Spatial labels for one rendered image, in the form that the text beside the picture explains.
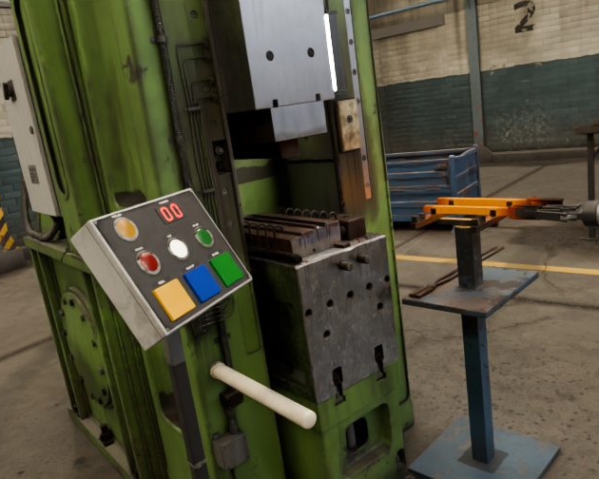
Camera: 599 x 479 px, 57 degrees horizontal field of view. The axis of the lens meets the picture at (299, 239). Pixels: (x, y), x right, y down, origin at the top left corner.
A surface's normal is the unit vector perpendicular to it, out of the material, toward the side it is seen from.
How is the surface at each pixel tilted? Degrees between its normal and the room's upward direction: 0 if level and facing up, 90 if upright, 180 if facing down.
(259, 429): 90
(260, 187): 90
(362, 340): 90
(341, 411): 90
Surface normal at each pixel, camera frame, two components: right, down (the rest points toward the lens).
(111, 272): -0.44, 0.27
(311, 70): 0.63, 0.10
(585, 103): -0.62, 0.26
